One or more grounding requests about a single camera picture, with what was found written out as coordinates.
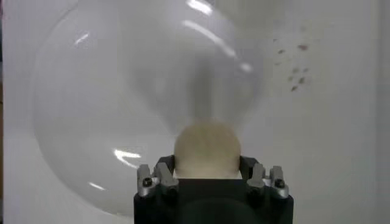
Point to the white oval plate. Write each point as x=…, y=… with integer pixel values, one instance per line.
x=91, y=106

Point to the white steamed baozi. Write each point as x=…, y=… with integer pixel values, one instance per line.
x=207, y=149

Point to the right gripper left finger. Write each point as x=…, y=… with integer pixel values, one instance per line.
x=163, y=176

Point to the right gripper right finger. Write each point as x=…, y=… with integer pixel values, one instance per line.
x=262, y=178

